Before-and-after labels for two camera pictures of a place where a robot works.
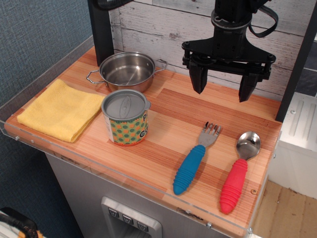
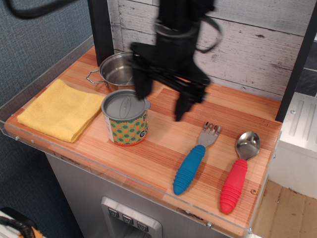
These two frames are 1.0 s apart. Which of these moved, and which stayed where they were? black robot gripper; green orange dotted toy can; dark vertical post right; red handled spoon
Moved: black robot gripper
Stayed: green orange dotted toy can; red handled spoon; dark vertical post right
